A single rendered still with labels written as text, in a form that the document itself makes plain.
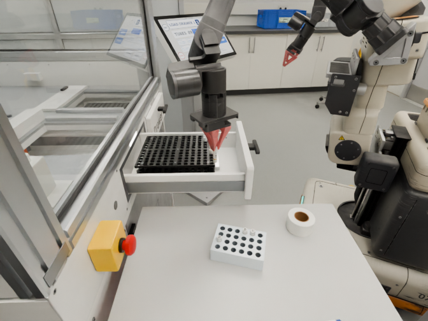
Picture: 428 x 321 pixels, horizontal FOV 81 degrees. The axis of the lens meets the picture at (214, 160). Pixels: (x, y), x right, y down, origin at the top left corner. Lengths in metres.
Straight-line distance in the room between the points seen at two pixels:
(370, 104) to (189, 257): 0.92
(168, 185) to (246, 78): 3.34
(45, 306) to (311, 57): 4.07
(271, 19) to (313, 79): 1.10
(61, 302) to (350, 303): 0.54
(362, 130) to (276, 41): 2.89
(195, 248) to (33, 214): 0.39
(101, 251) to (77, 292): 0.07
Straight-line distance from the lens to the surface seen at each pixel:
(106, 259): 0.54
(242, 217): 0.74
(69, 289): 0.50
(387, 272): 1.44
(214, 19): 0.63
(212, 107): 0.57
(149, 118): 0.93
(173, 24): 1.61
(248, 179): 0.66
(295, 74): 4.16
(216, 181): 0.67
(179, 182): 0.68
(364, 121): 1.18
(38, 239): 0.41
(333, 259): 0.71
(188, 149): 0.76
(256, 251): 0.62
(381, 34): 0.96
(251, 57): 3.87
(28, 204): 0.39
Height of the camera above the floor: 1.29
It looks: 33 degrees down
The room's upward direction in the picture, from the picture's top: straight up
